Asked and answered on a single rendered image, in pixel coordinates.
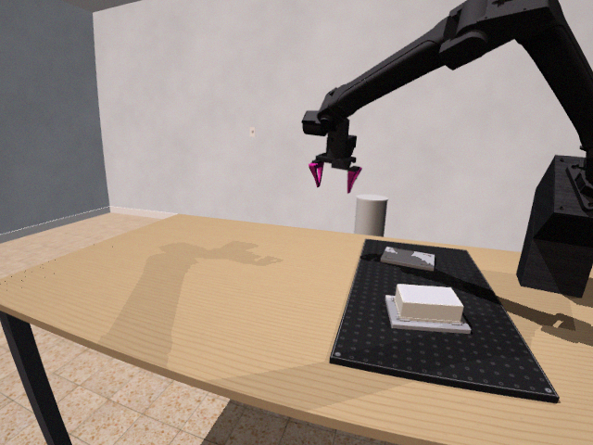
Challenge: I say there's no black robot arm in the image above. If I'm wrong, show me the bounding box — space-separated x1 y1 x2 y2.
302 0 593 212

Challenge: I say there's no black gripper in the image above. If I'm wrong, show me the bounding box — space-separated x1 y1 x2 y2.
309 136 362 194

